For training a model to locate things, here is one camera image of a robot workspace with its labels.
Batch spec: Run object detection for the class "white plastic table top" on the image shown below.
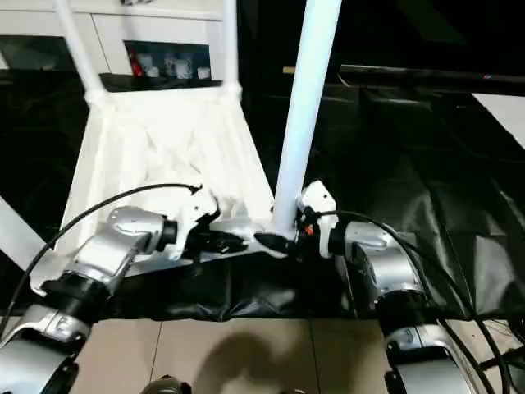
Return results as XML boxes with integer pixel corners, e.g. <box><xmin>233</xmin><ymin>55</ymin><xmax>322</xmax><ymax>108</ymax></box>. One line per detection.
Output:
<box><xmin>31</xmin><ymin>82</ymin><xmax>293</xmax><ymax>296</ymax></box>

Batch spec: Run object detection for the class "white plastic table leg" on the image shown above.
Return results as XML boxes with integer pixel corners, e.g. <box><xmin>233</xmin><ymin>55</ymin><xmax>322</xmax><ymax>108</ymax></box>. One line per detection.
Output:
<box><xmin>0</xmin><ymin>197</ymin><xmax>47</xmax><ymax>272</ymax></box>
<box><xmin>221</xmin><ymin>0</ymin><xmax>243</xmax><ymax>94</ymax></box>
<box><xmin>53</xmin><ymin>0</ymin><xmax>107</xmax><ymax>104</ymax></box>
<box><xmin>269</xmin><ymin>0</ymin><xmax>344</xmax><ymax>239</ymax></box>

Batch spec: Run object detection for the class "black mat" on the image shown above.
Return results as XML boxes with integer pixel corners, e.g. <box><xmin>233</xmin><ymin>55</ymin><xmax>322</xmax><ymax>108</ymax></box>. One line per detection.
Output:
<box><xmin>0</xmin><ymin>72</ymin><xmax>525</xmax><ymax>323</ymax></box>

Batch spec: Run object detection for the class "grey robot foot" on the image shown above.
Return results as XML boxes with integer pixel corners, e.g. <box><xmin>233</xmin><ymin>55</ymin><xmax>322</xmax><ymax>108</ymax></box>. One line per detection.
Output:
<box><xmin>141</xmin><ymin>376</ymin><xmax>191</xmax><ymax>394</ymax></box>

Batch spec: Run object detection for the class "white cabinet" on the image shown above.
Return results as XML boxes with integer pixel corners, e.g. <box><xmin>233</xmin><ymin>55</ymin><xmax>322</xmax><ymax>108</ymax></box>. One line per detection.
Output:
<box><xmin>0</xmin><ymin>0</ymin><xmax>226</xmax><ymax>83</ymax></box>

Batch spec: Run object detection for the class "white flat board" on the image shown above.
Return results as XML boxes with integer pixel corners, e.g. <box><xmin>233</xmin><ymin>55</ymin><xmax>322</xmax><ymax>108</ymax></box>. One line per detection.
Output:
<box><xmin>472</xmin><ymin>93</ymin><xmax>525</xmax><ymax>150</ymax></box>

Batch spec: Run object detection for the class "black floor stand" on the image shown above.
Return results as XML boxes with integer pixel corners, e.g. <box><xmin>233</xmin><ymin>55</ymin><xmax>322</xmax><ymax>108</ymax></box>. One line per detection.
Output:
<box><xmin>479</xmin><ymin>324</ymin><xmax>525</xmax><ymax>387</ymax></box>

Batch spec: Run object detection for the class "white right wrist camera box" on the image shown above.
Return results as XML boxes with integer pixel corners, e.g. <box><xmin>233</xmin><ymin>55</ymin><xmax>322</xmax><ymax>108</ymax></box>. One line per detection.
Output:
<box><xmin>295</xmin><ymin>181</ymin><xmax>339</xmax><ymax>241</ymax></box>

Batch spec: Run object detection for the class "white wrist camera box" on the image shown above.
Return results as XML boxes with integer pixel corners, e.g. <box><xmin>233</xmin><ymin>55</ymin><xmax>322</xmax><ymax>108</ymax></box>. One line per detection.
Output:
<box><xmin>295</xmin><ymin>181</ymin><xmax>339</xmax><ymax>241</ymax></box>
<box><xmin>162</xmin><ymin>187</ymin><xmax>221</xmax><ymax>260</ymax></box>

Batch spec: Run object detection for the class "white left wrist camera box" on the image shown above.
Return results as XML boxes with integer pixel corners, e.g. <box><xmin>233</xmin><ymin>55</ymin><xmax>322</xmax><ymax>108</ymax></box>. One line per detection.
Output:
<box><xmin>162</xmin><ymin>187</ymin><xmax>221</xmax><ymax>260</ymax></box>

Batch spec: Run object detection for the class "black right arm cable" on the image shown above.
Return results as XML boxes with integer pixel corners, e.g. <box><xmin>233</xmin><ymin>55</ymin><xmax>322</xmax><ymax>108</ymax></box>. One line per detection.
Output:
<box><xmin>313</xmin><ymin>209</ymin><xmax>511</xmax><ymax>387</ymax></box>

